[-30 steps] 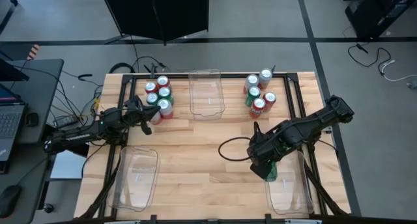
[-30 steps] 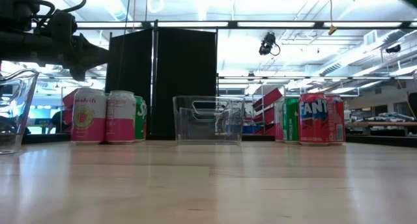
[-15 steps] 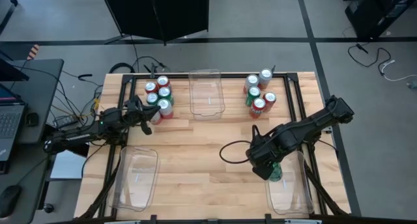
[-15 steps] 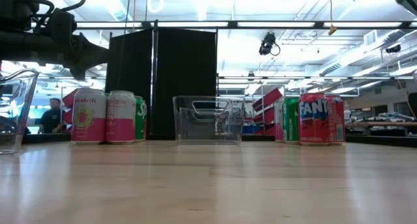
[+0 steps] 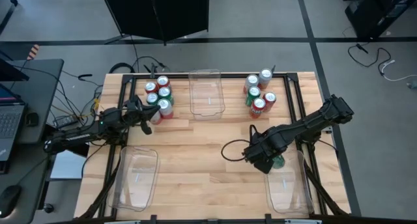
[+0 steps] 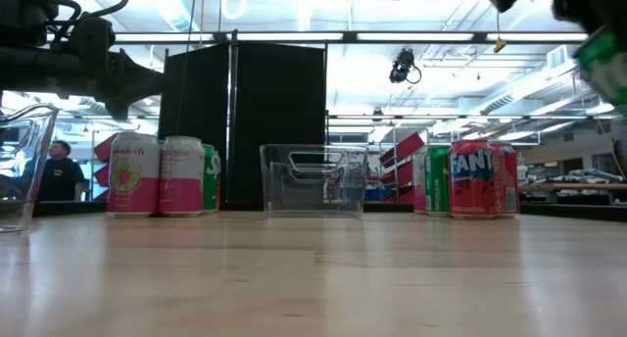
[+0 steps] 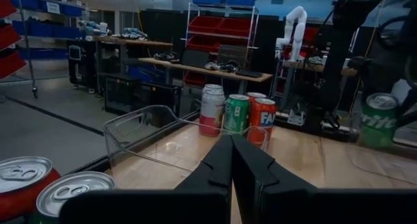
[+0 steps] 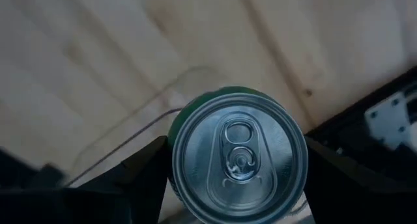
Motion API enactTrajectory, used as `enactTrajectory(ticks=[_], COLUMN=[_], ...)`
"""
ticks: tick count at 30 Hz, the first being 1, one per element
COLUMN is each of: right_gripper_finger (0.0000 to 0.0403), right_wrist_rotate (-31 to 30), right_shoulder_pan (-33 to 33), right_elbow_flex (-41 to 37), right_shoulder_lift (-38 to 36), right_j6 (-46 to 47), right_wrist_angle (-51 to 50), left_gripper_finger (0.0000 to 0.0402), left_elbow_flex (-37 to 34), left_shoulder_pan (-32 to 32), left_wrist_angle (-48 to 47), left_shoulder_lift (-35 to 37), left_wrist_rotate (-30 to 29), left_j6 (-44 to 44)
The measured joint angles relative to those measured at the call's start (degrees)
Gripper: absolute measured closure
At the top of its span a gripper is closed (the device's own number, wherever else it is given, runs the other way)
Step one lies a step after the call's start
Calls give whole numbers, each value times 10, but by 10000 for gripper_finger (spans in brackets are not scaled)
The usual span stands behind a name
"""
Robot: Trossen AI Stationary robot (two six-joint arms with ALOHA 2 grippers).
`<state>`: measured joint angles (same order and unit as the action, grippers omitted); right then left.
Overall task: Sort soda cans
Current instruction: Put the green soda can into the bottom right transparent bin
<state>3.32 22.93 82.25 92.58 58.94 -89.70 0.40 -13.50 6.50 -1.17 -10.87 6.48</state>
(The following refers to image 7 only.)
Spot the black equipment cart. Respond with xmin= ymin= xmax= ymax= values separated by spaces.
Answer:
xmin=66 ymin=40 xmax=98 ymax=94

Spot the black keyboard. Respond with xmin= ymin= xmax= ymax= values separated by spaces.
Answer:
xmin=234 ymin=70 xmax=263 ymax=79

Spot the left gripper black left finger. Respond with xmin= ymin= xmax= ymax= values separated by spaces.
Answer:
xmin=58 ymin=134 xmax=234 ymax=224

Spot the pile of headsets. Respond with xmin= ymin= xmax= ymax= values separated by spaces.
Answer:
xmin=204 ymin=59 xmax=241 ymax=73

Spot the white metal bracket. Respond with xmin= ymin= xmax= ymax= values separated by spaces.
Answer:
xmin=287 ymin=107 xmax=306 ymax=126

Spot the green Sprite can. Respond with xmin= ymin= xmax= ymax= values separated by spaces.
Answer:
xmin=359 ymin=92 xmax=400 ymax=149
xmin=222 ymin=94 xmax=251 ymax=135
xmin=32 ymin=171 xmax=115 ymax=224

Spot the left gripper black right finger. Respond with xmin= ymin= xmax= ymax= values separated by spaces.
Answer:
xmin=231 ymin=134 xmax=417 ymax=224

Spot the white red Spindrift can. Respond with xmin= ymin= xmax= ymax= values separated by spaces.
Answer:
xmin=201 ymin=83 xmax=224 ymax=95
xmin=199 ymin=89 xmax=226 ymax=137

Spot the wooden workbench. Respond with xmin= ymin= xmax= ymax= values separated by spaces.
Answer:
xmin=138 ymin=57 xmax=274 ymax=94
xmin=93 ymin=36 xmax=174 ymax=88
xmin=282 ymin=60 xmax=358 ymax=98

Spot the black monitor screen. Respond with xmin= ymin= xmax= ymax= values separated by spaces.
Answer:
xmin=180 ymin=49 xmax=211 ymax=69

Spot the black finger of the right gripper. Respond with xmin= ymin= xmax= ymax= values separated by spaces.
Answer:
xmin=395 ymin=100 xmax=417 ymax=128

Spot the orange Fanta can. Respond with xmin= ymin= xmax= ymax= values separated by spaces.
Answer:
xmin=246 ymin=92 xmax=267 ymax=105
xmin=246 ymin=98 xmax=278 ymax=147
xmin=0 ymin=156 xmax=62 ymax=222

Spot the grey metal shelf rack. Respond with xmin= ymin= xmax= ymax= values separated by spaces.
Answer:
xmin=0 ymin=0 xmax=39 ymax=100

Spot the black wire crate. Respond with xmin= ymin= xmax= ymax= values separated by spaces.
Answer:
xmin=104 ymin=73 xmax=143 ymax=116

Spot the white wire shelf rack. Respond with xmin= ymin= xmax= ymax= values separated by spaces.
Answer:
xmin=182 ymin=2 xmax=261 ymax=88

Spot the blue white gear pile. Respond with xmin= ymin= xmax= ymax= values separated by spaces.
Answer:
xmin=110 ymin=27 xmax=149 ymax=42
xmin=77 ymin=20 xmax=111 ymax=36

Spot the shelf rack with blue bins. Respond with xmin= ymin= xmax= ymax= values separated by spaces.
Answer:
xmin=8 ymin=0 xmax=88 ymax=61

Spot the black gear on bench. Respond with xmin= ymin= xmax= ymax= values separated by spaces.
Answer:
xmin=152 ymin=51 xmax=180 ymax=64

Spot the red plastic storage bin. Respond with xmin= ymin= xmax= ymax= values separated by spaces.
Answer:
xmin=183 ymin=70 xmax=207 ymax=87
xmin=0 ymin=0 xmax=17 ymax=20
xmin=186 ymin=35 xmax=221 ymax=54
xmin=0 ymin=23 xmax=22 ymax=51
xmin=0 ymin=51 xmax=27 ymax=79
xmin=188 ymin=15 xmax=225 ymax=35
xmin=217 ymin=18 xmax=254 ymax=38

